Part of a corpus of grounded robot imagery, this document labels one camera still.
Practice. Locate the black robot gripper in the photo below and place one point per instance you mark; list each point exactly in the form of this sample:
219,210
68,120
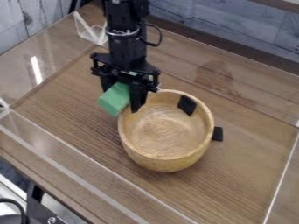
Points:
124,65

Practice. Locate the green rectangular stick block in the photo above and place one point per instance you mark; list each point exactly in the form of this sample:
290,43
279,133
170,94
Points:
115,99

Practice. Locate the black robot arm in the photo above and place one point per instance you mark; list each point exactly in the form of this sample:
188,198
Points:
126,16

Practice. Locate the black patch inside bowl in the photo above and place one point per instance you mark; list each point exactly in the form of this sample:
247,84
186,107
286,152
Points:
187,104

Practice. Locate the round wooden bowl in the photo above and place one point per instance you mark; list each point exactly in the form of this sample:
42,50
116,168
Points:
162,138

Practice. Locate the black patch on table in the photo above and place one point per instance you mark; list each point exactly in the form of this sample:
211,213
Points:
218,135

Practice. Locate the clear acrylic corner bracket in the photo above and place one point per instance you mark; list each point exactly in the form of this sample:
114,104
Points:
91,33

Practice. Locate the clear acrylic enclosure wall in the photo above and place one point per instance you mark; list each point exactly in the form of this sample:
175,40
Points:
102,196

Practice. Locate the black metal table frame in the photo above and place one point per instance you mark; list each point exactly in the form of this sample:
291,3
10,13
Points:
46,209

